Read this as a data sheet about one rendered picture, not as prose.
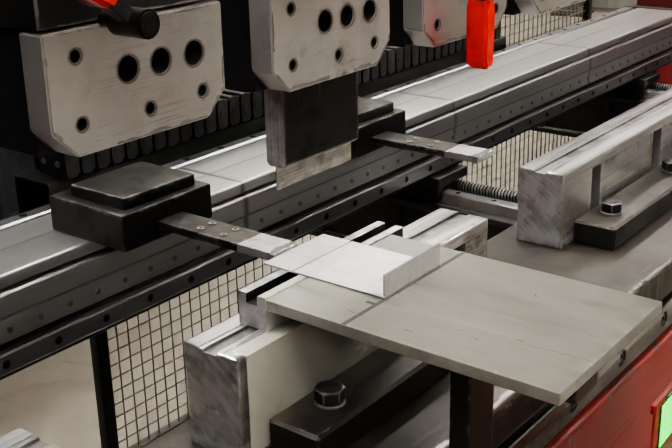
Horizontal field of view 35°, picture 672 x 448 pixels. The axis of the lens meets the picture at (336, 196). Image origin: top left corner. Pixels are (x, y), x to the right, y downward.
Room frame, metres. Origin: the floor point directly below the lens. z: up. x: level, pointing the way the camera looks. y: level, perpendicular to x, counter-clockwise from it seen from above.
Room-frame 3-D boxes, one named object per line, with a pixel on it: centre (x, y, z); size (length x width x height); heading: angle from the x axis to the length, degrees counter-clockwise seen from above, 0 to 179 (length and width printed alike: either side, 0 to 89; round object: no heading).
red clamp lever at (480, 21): (0.96, -0.13, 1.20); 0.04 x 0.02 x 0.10; 52
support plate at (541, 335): (0.78, -0.10, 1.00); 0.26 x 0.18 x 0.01; 52
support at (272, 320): (0.85, 0.02, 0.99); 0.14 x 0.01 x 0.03; 142
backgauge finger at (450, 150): (1.25, -0.07, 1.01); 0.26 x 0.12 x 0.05; 52
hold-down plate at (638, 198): (1.31, -0.40, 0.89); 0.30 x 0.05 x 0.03; 142
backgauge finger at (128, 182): (0.97, 0.15, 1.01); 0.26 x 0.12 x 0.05; 52
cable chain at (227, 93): (1.28, 0.20, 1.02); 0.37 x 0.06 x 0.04; 142
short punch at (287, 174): (0.87, 0.02, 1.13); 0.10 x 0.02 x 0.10; 142
